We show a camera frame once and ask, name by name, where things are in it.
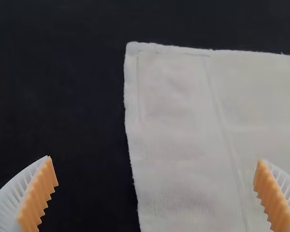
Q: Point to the black mat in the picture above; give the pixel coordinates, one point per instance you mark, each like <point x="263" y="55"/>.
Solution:
<point x="62" y="84"/>

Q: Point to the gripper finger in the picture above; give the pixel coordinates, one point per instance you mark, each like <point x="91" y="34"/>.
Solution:
<point x="19" y="203"/>
<point x="278" y="198"/>

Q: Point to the pale towel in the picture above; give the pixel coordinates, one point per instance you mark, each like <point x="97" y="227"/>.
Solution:
<point x="195" y="120"/>

